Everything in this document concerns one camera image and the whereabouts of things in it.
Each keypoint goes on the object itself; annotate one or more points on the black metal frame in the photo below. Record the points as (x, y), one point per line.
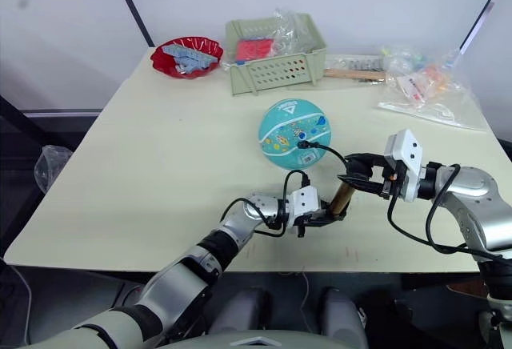
(24, 121)

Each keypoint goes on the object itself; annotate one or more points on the red glossy bowl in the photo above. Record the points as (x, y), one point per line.
(164, 62)

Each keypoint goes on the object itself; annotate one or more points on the grey rounded robot leg part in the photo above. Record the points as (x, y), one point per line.
(240, 311)
(342, 317)

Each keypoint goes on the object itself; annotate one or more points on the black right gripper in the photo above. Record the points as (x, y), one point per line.
(387, 177)

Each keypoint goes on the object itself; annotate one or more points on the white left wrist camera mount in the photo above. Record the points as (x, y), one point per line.
(304, 201)

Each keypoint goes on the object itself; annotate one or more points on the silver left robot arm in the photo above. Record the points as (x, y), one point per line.
(228, 231)

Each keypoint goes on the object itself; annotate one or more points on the clear bag with white card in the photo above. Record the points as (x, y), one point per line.
(440, 105)

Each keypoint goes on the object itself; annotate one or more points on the clear plastic bag on floor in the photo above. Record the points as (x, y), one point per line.
(50, 167)

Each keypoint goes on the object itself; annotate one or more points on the red flat pack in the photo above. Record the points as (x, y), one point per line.
(254, 49)

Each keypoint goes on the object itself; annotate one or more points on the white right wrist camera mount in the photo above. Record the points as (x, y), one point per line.
(408, 157)

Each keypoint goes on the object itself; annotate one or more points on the pale green perforated basket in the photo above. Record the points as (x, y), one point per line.
(276, 71)

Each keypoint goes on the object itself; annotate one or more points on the grey robot torso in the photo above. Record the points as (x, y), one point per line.
(256, 341)

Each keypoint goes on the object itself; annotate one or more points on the teal printed ball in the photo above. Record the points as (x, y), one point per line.
(290, 129)

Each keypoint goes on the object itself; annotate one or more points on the clear bag with colourful items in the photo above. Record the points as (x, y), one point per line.
(424, 65)

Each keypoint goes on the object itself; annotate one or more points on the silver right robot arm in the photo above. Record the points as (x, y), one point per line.
(476, 201)

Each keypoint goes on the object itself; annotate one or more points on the grey-blue plastic pieces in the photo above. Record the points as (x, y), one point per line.
(192, 61)

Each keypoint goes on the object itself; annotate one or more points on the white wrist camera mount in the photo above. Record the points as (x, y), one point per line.
(408, 157)
(304, 201)

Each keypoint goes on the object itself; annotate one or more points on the clear flat packet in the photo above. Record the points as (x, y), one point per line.
(352, 62)

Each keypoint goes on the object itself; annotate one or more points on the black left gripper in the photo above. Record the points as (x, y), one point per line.
(310, 223)

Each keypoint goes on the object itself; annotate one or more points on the black slanted pole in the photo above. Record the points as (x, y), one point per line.
(132, 5)
(484, 9)

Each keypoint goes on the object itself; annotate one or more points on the crumpled clear plastic bag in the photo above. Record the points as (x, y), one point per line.
(290, 33)

